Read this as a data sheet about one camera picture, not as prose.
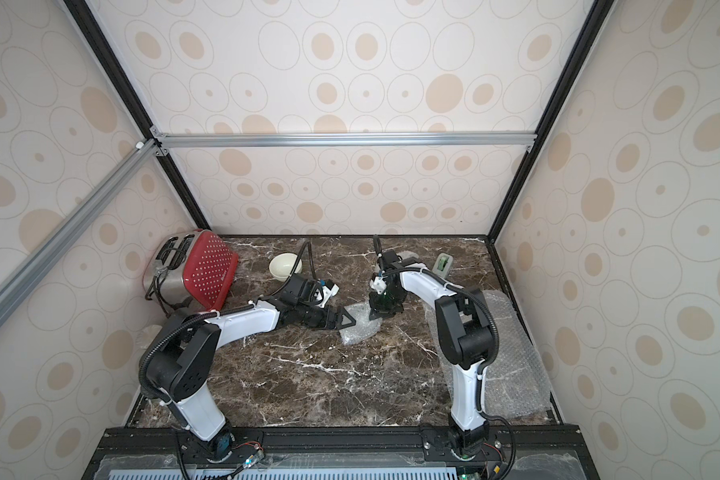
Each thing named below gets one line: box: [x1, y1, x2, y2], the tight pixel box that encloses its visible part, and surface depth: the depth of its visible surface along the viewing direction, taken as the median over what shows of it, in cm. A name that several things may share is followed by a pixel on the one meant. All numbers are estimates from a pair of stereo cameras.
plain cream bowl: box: [268, 253, 303, 281], surface depth 108 cm
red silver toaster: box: [143, 230, 238, 314], surface depth 93 cm
